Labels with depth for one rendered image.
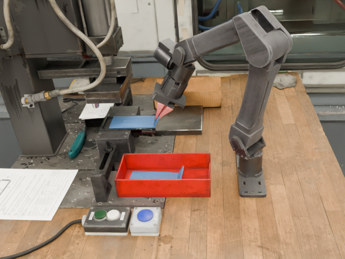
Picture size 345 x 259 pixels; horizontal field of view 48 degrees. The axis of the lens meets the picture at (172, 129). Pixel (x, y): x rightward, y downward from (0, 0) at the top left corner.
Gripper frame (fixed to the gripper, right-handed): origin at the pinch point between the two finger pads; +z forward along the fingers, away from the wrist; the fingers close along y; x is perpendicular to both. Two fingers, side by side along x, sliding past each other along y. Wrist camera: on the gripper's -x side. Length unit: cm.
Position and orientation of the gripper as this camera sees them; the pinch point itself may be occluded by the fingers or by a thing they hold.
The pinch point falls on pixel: (157, 117)
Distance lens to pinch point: 117.9
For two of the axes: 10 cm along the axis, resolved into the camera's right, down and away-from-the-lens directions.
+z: -4.5, 7.6, 4.8
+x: -0.6, 5.1, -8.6
